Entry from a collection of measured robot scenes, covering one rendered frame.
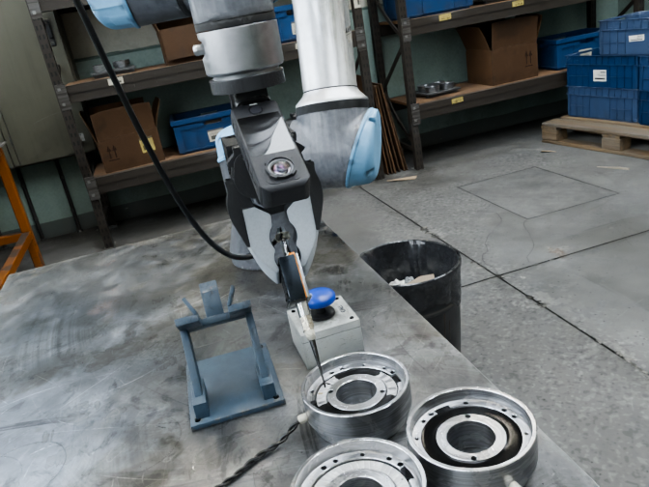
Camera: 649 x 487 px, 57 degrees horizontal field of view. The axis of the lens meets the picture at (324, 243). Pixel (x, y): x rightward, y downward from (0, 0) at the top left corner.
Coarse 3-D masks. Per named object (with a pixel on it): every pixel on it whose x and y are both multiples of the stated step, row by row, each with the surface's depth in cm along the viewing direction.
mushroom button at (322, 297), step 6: (318, 288) 71; (324, 288) 71; (312, 294) 70; (318, 294) 69; (324, 294) 69; (330, 294) 69; (312, 300) 69; (318, 300) 68; (324, 300) 68; (330, 300) 69; (312, 306) 68; (318, 306) 68; (324, 306) 68; (318, 312) 70; (324, 312) 70
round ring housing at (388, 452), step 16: (336, 448) 50; (352, 448) 51; (368, 448) 50; (384, 448) 50; (400, 448) 49; (304, 464) 49; (320, 464) 50; (336, 464) 50; (400, 464) 49; (416, 464) 47; (304, 480) 49; (336, 480) 48; (352, 480) 48; (368, 480) 48; (384, 480) 47; (416, 480) 47
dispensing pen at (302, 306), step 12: (276, 240) 63; (288, 252) 63; (288, 264) 61; (288, 276) 60; (288, 288) 60; (300, 288) 60; (288, 300) 60; (300, 300) 61; (300, 312) 61; (312, 324) 61; (312, 336) 61; (312, 348) 61
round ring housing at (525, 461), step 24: (432, 408) 54; (504, 408) 53; (408, 432) 50; (456, 432) 52; (480, 432) 52; (504, 432) 50; (528, 432) 49; (456, 456) 48; (480, 456) 48; (528, 456) 46; (432, 480) 47; (456, 480) 46; (480, 480) 45; (504, 480) 46
